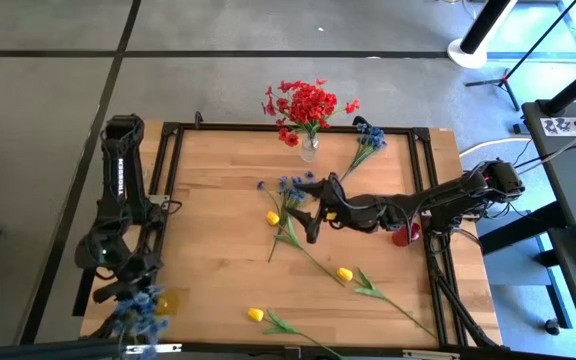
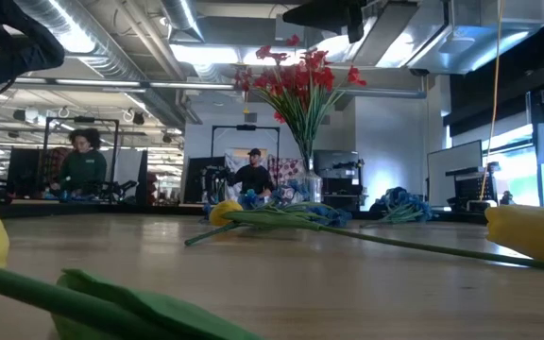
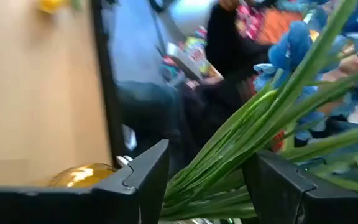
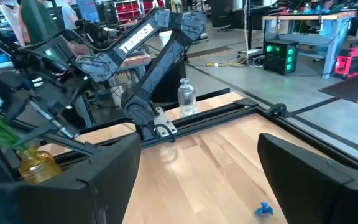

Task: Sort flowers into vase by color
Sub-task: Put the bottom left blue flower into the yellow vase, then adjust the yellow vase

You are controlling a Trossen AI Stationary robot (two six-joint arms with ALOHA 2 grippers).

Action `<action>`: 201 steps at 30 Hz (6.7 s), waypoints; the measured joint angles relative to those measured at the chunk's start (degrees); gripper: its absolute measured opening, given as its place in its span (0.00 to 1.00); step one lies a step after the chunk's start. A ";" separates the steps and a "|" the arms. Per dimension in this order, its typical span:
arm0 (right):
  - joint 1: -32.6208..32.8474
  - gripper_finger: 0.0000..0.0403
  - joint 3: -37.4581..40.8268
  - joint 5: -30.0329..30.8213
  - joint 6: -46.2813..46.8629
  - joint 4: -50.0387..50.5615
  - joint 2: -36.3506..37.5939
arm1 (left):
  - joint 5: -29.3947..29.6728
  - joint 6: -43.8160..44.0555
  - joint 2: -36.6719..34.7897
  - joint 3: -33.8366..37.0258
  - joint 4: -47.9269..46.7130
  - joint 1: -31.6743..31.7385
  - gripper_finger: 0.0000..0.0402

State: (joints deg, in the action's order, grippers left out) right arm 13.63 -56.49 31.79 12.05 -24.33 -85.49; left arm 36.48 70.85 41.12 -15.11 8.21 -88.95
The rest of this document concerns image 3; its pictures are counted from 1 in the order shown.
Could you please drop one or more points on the blue artificial flower bunch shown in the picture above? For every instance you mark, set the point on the blue artificial flower bunch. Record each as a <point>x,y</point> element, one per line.
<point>253,124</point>

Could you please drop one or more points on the yellow artificial tulip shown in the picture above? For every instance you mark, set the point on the yellow artificial tulip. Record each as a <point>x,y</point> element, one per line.
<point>51,4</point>

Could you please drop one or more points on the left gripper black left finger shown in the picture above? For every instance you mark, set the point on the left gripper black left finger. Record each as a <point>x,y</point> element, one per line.
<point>120,202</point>

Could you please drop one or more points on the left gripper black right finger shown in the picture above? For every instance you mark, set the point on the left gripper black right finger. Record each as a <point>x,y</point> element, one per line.
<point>291,199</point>

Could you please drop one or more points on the colourful printed packet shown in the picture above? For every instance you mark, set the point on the colourful printed packet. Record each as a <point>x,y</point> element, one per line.
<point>194,56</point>

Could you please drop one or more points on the person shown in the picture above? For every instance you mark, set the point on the person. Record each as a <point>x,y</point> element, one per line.
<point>225,62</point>

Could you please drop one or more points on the amber glass vase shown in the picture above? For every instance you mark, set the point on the amber glass vase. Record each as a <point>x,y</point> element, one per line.
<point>81,175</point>

